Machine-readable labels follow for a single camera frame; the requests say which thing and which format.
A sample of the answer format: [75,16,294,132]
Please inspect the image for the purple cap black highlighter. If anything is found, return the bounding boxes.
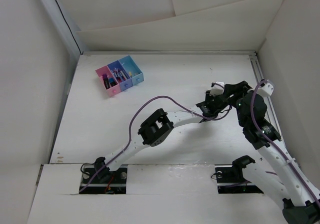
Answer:
[102,74,110,89]

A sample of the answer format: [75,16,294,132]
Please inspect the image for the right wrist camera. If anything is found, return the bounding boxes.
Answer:
[257,80,274,98]

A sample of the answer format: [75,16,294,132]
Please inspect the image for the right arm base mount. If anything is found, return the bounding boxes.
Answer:
[211,155,263,194]

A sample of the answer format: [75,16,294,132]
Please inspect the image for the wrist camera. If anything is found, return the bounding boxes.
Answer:
[257,80,274,98]
[209,82,225,96]

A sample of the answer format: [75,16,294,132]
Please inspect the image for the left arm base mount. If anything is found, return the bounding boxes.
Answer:
[79,163,128,195]

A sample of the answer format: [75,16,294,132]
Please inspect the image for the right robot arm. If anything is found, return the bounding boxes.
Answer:
[223,80,320,224]

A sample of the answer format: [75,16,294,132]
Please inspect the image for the purple-blue drawer box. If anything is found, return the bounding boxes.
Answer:
[107,61,133,91]

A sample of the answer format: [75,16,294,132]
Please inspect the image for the light blue drawer box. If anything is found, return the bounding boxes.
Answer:
[119,55,144,86]

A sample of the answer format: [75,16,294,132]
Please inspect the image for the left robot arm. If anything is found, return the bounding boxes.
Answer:
[93,95,232,183]

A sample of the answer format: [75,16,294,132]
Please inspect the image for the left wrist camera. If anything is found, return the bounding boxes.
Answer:
[209,82,225,96]

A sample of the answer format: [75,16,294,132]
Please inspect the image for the blue cap black highlighter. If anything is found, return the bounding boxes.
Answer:
[108,78,118,87]

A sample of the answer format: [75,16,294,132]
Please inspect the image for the pink drawer box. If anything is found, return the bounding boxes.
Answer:
[95,66,121,97]

